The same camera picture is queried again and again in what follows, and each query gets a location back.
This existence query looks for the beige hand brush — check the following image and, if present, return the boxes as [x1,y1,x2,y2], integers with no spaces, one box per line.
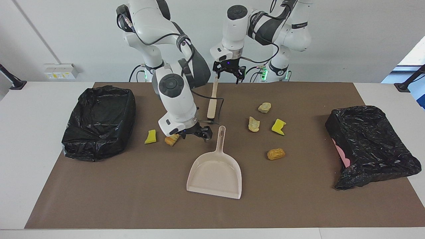
[207,74,219,120]

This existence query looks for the beige plastic dustpan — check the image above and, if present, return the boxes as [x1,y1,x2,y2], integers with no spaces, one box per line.
[186,125,242,199]

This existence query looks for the pale orange-backed pastry piece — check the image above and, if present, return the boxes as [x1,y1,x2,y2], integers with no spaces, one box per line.
[248,116,261,132]

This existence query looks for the plain yellow sponge chunk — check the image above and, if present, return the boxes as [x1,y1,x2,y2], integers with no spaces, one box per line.
[271,119,287,136]

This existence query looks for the golden brown bread roll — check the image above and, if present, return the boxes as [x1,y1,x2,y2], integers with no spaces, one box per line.
[267,148,286,161]

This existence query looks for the black bag lined bin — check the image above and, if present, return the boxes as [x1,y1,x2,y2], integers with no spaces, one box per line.
[61,85,136,162]

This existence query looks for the pink bin with black bag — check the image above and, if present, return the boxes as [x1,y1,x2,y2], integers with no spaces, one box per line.
[325,106,422,190]

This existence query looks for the orange striped sponge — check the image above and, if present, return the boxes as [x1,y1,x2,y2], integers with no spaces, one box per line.
[164,133,180,147]

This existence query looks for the small yellow sponge piece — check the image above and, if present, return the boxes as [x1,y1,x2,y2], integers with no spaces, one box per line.
[144,129,158,144]

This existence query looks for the brown table mat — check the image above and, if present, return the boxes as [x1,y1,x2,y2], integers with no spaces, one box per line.
[24,82,425,229]

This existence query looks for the black left base cable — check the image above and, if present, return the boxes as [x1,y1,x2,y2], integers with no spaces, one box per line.
[248,66,266,83]

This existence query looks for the black base cable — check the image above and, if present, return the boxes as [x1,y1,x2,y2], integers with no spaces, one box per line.
[248,66,266,83]
[129,64,146,82]

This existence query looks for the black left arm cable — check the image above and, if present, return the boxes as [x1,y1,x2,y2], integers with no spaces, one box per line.
[240,12,289,64]

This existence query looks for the black right base cable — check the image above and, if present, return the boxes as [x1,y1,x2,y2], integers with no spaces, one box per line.
[129,64,146,82]

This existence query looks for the white wall power outlet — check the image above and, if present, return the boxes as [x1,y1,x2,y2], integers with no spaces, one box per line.
[44,63,79,80]

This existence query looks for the black camera stand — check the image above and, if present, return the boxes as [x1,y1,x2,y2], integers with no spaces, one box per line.
[0,63,27,90]
[394,64,425,93]

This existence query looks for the white wall cable conduit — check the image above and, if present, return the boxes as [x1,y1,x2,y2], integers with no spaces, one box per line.
[12,0,57,65]

